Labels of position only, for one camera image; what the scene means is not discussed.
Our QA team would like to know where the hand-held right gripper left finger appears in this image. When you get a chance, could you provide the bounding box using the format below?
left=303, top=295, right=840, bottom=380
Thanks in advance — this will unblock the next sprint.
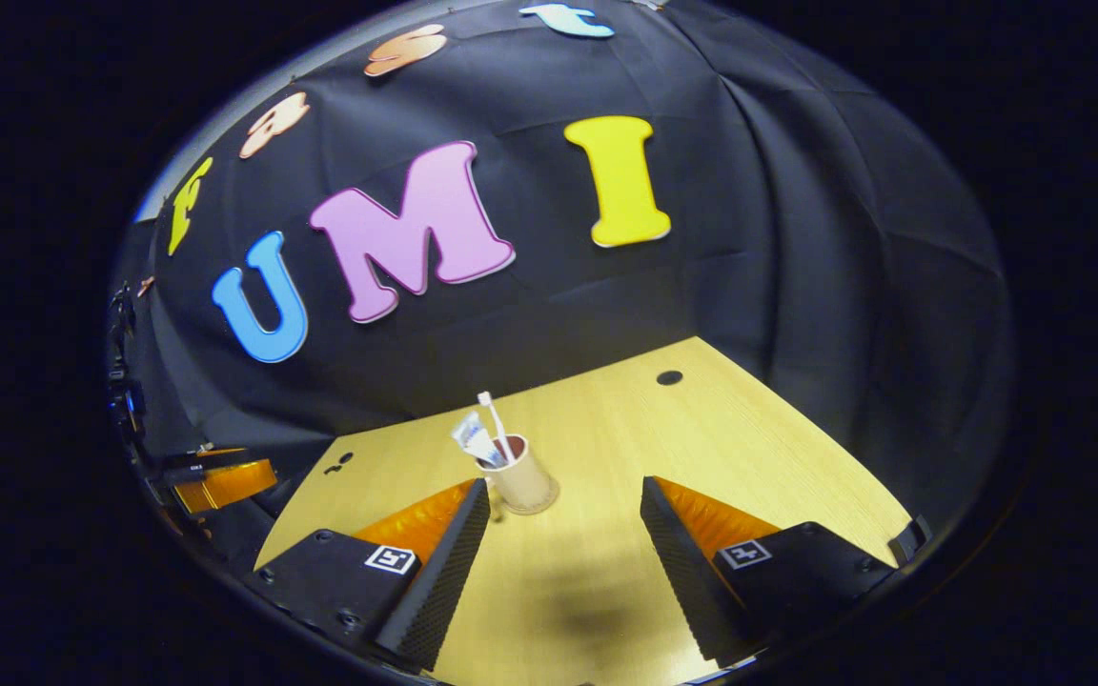
left=254, top=478, right=492, bottom=673

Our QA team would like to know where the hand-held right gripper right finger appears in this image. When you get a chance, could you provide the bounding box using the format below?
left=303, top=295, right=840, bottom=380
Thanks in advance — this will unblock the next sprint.
left=641, top=475, right=898, bottom=668

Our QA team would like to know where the beige cup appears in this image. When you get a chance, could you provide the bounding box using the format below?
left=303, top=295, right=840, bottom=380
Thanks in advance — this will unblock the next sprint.
left=478, top=434, right=555, bottom=520

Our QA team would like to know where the white toothpaste tube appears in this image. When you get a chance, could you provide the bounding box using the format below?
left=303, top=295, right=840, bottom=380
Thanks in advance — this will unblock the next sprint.
left=451, top=411, right=504, bottom=470

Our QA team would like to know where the white toothbrush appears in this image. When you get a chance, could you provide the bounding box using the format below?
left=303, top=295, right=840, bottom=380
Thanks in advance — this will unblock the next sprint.
left=478, top=391, right=515, bottom=465

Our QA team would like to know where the wooden desktop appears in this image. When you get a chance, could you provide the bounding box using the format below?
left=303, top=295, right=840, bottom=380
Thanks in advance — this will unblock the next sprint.
left=254, top=335, right=912, bottom=686

